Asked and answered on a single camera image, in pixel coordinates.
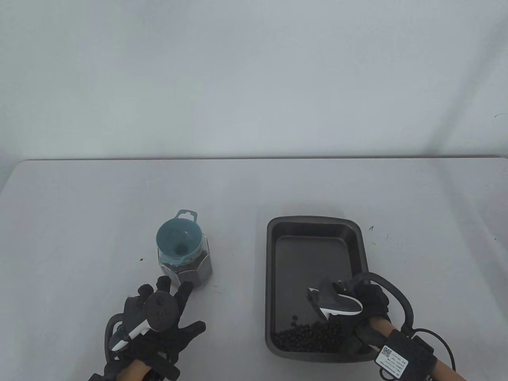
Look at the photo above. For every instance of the person's left hand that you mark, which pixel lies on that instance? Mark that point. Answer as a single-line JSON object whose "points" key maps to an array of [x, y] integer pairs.
{"points": [[186, 335]]}

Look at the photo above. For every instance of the person's right hand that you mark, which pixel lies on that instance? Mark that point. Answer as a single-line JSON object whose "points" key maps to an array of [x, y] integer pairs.
{"points": [[373, 301]]}

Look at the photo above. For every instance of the clear glass jar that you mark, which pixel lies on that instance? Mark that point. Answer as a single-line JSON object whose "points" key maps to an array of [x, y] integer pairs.
{"points": [[204, 272]]}

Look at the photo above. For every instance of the small batch of coffee beans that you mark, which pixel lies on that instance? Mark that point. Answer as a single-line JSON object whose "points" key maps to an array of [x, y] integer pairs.
{"points": [[313, 337]]}

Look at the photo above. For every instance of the dark grey baking tray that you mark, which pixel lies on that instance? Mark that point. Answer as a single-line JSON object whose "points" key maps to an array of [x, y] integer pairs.
{"points": [[313, 254]]}

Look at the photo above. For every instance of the light blue plastic funnel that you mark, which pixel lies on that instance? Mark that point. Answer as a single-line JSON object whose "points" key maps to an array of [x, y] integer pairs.
{"points": [[174, 238]]}

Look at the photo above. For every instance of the person's left forearm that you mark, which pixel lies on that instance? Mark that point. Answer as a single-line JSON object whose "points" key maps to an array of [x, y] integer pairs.
{"points": [[135, 371]]}

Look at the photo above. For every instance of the person's right forearm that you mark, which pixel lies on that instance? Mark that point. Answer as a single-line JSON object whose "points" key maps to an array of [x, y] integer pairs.
{"points": [[381, 327]]}

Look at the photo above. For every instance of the grey and white right controller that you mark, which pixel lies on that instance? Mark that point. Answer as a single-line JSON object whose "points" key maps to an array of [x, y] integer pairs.
{"points": [[333, 297]]}

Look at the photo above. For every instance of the black right wrist box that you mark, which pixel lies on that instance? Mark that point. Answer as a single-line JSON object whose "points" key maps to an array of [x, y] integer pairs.
{"points": [[408, 351]]}

